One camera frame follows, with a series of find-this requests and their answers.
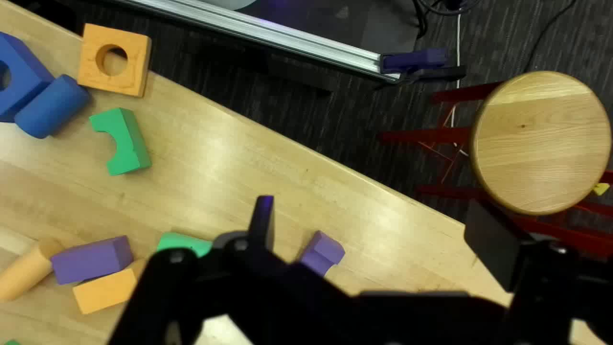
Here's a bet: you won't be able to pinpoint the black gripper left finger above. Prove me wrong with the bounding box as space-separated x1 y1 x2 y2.
105 230 360 345

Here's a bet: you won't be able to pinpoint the purple rectangular block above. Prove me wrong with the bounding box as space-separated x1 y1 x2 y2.
48 234 136 288

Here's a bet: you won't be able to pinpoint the large blue cylinder block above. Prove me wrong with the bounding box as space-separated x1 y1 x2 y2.
13 73 92 140

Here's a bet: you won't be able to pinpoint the indigo clamp handle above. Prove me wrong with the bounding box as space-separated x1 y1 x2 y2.
379 44 448 75

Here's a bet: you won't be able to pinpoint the blue block with hole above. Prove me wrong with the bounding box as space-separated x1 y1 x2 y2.
0 31 56 125

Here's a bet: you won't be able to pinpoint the tan wooden block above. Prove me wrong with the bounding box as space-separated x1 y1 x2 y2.
0 236 65 303

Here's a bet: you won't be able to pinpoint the green arch block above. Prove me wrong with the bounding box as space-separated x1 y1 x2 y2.
88 106 153 178

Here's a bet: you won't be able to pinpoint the aluminium profile rail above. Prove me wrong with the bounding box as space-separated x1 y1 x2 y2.
123 0 404 84

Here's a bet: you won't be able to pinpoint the purple triangle block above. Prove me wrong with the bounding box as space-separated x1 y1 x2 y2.
295 228 347 280

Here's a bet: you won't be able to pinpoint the wooden stool red legs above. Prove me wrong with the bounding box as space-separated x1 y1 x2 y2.
376 69 613 265

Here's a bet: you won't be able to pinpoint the green rectangular block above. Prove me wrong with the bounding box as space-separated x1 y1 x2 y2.
153 230 215 259

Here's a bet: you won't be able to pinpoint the orange square block with hole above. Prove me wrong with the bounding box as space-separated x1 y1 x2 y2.
75 23 153 100

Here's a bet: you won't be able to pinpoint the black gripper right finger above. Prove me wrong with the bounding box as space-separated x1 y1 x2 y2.
464 199 613 345

